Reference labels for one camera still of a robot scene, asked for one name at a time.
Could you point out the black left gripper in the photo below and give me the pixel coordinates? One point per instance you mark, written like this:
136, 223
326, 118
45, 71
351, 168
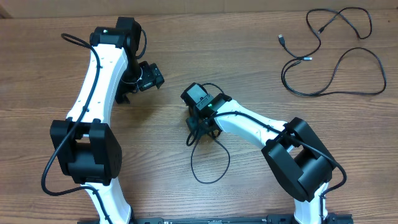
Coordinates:
154, 78

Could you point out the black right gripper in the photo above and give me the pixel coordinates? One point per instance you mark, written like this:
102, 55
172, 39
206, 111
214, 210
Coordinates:
197, 123

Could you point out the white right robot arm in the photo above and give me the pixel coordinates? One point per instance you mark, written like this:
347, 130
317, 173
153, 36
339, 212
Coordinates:
298, 159

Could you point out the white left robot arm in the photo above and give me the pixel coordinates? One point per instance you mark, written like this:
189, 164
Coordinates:
85, 146

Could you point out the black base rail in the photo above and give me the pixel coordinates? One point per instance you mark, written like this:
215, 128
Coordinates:
332, 218

